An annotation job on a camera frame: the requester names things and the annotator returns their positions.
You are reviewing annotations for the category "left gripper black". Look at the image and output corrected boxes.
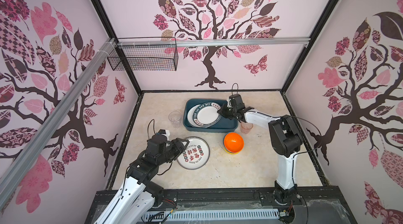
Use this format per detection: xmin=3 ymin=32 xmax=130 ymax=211
xmin=157 ymin=138 xmax=190 ymax=166

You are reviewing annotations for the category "white plate dark patterned rim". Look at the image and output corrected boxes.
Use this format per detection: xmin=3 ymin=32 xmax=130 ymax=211
xmin=192 ymin=102 xmax=221 ymax=128

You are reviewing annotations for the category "orange plastic bowl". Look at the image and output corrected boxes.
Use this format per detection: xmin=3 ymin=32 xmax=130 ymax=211
xmin=223 ymin=132 xmax=245 ymax=152

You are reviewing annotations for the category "white plate teal rim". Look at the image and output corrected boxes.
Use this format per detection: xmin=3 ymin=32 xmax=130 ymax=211
xmin=187 ymin=105 xmax=199 ymax=128

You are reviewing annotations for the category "yellow plastic bowl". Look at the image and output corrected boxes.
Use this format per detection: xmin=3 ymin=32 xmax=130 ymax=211
xmin=224 ymin=149 xmax=240 ymax=155

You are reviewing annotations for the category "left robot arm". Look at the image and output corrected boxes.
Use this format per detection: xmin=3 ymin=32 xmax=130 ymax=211
xmin=94 ymin=130 xmax=190 ymax=224

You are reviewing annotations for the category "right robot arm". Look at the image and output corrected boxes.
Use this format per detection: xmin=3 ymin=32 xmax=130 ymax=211
xmin=218 ymin=94 xmax=303 ymax=205

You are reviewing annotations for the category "teal plastic bin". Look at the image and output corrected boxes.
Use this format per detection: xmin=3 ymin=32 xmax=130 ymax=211
xmin=183 ymin=98 xmax=239 ymax=133

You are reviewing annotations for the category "pinkish clear cup near right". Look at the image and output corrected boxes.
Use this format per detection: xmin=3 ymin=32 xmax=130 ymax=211
xmin=240 ymin=122 xmax=254 ymax=134

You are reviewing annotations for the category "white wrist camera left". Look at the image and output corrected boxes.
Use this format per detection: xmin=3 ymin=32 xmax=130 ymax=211
xmin=158 ymin=129 xmax=170 ymax=141

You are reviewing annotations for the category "aluminium rail back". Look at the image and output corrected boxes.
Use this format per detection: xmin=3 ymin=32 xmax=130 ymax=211
xmin=118 ymin=37 xmax=311 ymax=47

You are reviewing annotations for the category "aluminium rail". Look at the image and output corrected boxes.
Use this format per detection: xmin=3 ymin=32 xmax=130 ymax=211
xmin=118 ymin=37 xmax=311 ymax=47
xmin=1 ymin=38 xmax=116 ymax=207

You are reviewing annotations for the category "black wire basket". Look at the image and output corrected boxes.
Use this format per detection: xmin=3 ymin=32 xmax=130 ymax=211
xmin=107 ymin=36 xmax=179 ymax=72

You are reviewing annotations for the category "white vented cable duct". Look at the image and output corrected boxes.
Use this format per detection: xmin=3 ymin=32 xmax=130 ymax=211
xmin=139 ymin=209 xmax=280 ymax=224

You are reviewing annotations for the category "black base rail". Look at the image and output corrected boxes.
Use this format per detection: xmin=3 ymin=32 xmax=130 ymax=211
xmin=84 ymin=185 xmax=358 ymax=224

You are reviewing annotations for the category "aluminium rail left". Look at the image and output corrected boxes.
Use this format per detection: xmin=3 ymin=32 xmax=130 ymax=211
xmin=1 ymin=38 xmax=116 ymax=207

